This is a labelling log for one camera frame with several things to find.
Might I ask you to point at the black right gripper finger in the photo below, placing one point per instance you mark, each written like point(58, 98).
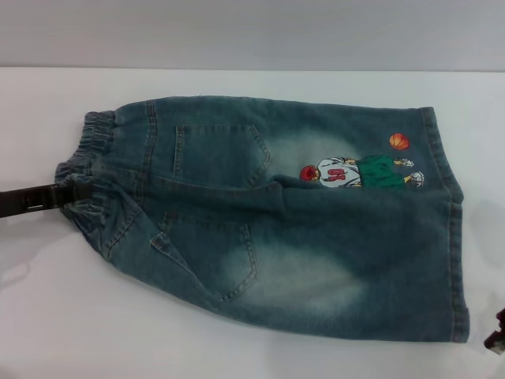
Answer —
point(496, 341)
point(501, 316)

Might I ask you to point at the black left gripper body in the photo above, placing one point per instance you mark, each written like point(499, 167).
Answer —
point(12, 201)

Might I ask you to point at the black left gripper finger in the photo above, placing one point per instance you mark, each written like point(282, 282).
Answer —
point(51, 195)

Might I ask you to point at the blue denim shorts with cartoon print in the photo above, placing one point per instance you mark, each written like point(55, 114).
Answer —
point(296, 245)

